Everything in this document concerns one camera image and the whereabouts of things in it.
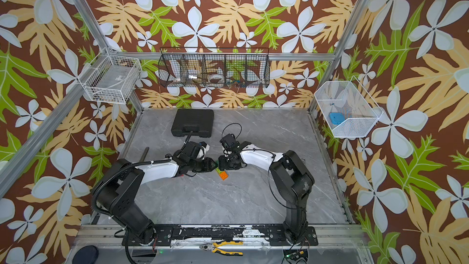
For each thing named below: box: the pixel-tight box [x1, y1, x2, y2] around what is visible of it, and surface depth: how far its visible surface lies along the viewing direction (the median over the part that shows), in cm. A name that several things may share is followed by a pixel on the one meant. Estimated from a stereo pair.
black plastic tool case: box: [170, 108, 215, 138], surface depth 108 cm
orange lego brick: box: [219, 171, 230, 181], surface depth 92 cm
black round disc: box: [72, 245, 99, 264], surface depth 70 cm
